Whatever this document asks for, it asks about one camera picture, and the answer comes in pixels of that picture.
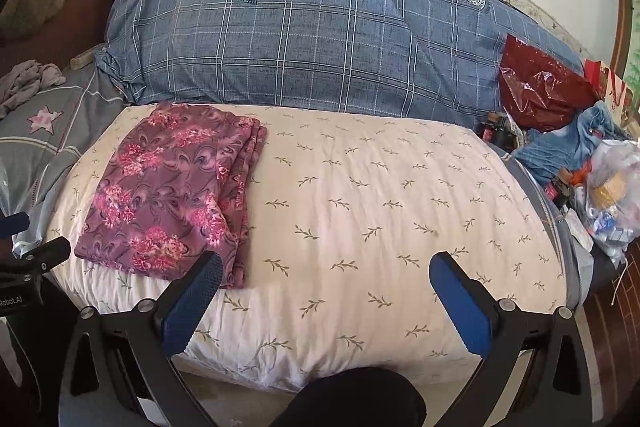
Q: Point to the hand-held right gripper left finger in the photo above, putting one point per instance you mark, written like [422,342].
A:
[192,302]

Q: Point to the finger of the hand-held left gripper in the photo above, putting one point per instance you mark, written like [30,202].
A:
[47,254]
[12,225]

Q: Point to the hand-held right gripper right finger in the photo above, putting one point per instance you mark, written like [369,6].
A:
[460,302]

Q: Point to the purple floral garment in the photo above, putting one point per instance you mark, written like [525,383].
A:
[160,187]

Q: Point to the grey star-print bedsheet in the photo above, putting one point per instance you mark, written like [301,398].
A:
[65,142]

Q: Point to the white leaf-print quilt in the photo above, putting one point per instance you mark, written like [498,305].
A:
[375,207]

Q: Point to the crumpled grey cloth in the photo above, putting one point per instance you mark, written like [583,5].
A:
[25,82]

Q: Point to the red and black packet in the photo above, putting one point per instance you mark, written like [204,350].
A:
[557,189]

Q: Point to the blue denim cloth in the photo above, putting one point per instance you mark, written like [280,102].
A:
[565,147]

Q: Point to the clear plastic bag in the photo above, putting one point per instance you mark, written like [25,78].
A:
[610,187]

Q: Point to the brown headboard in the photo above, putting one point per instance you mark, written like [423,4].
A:
[75,22]

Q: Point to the dark red plastic bag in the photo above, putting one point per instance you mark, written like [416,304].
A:
[540,82]

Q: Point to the red gift bag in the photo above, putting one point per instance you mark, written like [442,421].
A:
[612,87]

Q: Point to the blue plaid quilt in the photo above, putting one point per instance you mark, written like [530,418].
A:
[325,42]

